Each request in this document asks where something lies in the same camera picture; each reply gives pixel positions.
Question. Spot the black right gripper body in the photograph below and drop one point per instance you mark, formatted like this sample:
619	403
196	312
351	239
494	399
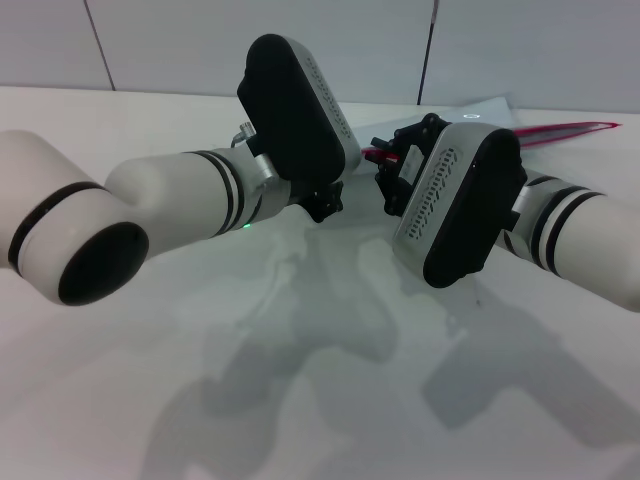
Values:
414	162

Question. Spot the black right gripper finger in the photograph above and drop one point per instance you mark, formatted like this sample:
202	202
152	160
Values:
392	187
412	130

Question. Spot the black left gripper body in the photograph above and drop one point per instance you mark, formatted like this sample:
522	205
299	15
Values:
325	202

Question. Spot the clear red-zipper document bag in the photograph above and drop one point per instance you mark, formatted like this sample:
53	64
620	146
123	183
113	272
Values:
550	131

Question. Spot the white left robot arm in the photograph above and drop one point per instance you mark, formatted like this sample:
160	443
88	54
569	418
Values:
125	225

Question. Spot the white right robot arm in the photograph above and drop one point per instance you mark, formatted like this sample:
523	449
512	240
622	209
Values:
580	240

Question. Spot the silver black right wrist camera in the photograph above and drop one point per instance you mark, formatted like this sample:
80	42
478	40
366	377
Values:
450	205

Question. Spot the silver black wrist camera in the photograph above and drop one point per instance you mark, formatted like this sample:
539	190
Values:
300	110
450	205

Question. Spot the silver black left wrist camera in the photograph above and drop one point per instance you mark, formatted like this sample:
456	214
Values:
300	110

